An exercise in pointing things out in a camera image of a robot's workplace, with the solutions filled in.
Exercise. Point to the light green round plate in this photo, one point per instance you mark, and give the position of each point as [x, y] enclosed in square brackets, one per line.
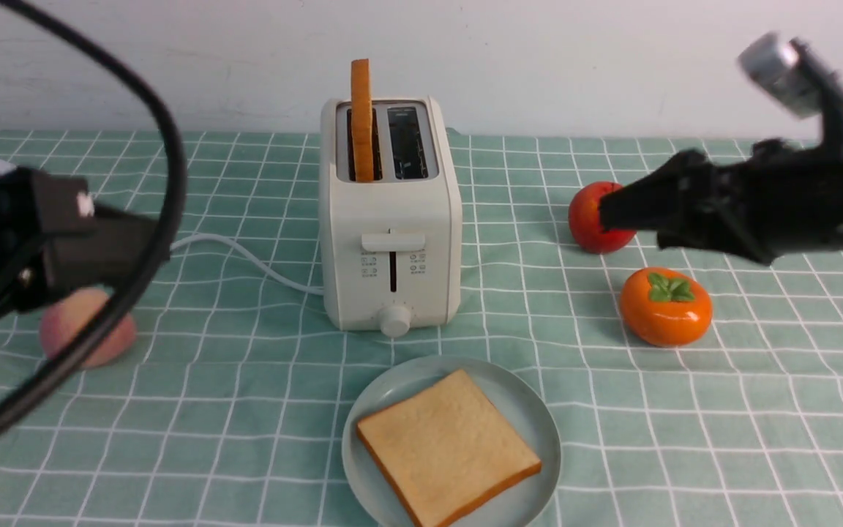
[519, 505]

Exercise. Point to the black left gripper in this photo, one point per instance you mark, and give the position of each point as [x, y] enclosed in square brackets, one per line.
[55, 239]

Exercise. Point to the white two-slot toaster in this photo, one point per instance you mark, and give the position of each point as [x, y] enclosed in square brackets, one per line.
[391, 249]

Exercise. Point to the pink peach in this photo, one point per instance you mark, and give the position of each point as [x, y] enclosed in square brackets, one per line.
[61, 322]

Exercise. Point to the toast slice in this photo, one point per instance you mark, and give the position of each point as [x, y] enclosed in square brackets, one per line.
[446, 450]
[361, 121]

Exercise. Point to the silver cylindrical wrist camera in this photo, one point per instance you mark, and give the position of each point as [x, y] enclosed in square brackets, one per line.
[790, 73]

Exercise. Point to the red apple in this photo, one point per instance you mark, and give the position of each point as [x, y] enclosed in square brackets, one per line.
[584, 221]

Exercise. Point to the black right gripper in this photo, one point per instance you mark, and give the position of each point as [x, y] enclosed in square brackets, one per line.
[781, 201]

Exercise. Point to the green checkered tablecloth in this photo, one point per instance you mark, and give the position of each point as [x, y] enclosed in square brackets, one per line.
[229, 409]

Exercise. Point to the orange persimmon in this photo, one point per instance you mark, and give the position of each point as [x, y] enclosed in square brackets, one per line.
[664, 307]

